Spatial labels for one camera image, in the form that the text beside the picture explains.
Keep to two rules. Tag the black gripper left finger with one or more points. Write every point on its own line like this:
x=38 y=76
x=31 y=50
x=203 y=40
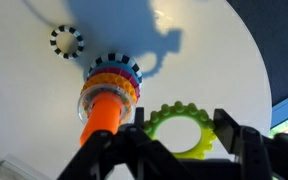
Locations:
x=117 y=156

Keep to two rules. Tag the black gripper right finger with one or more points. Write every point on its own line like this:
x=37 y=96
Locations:
x=270 y=156

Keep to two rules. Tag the orange rod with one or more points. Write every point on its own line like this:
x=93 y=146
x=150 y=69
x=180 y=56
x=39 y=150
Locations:
x=104 y=115

